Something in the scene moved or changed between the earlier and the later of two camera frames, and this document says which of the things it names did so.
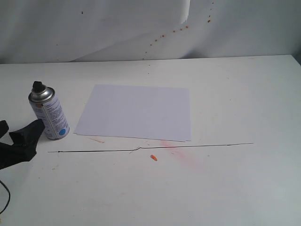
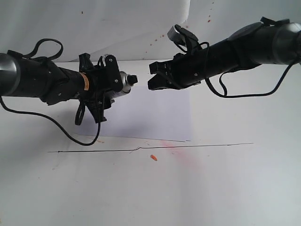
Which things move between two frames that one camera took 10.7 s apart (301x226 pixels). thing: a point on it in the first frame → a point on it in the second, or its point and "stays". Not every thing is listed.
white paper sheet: x=149 y=112 stays
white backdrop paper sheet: x=60 y=31 stays
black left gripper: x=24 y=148 → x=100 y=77
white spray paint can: x=41 y=98 → x=128 y=80
